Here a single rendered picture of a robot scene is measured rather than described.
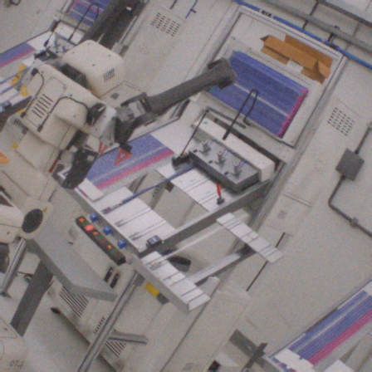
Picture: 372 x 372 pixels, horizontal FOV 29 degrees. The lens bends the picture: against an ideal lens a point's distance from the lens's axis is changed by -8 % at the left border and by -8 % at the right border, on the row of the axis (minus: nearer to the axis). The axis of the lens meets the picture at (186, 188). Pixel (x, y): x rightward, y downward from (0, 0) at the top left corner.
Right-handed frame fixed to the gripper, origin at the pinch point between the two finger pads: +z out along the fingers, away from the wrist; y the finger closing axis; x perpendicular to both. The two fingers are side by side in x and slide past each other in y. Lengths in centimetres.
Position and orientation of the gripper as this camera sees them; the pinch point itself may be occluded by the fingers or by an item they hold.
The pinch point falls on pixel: (107, 159)
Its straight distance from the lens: 301.5
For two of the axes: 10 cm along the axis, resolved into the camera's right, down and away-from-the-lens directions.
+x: 5.3, 4.4, -7.2
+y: -6.3, -3.5, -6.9
